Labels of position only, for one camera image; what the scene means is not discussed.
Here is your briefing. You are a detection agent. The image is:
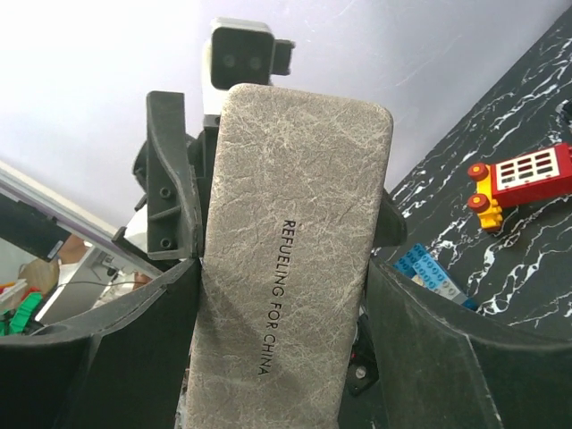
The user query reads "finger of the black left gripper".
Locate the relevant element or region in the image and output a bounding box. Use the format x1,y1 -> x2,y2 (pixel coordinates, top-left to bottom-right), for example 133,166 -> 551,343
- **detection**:
147,91 -> 201,260
373,189 -> 408,248

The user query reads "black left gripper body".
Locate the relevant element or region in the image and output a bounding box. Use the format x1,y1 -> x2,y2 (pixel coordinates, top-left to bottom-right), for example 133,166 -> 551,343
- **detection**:
132,131 -> 216,206

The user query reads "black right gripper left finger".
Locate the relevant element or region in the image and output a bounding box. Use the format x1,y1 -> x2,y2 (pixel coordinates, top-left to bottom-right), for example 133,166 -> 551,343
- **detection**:
1,259 -> 201,429

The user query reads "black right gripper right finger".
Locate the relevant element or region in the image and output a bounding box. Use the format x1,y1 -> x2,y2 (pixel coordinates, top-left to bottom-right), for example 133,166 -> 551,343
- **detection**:
366,261 -> 571,428

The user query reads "grey glasses case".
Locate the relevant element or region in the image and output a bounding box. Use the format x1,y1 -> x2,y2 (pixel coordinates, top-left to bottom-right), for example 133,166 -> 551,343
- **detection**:
187,84 -> 393,428

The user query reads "blue grey brick block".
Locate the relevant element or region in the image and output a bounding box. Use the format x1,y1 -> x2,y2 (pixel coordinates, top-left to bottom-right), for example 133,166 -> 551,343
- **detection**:
393,243 -> 478,311

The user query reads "red yellow toy bus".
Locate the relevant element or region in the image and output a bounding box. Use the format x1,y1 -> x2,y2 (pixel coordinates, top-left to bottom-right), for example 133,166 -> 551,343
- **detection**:
467,142 -> 571,232

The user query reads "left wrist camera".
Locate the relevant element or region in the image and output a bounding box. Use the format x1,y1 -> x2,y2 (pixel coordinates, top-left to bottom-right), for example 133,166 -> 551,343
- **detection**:
201,17 -> 296,129

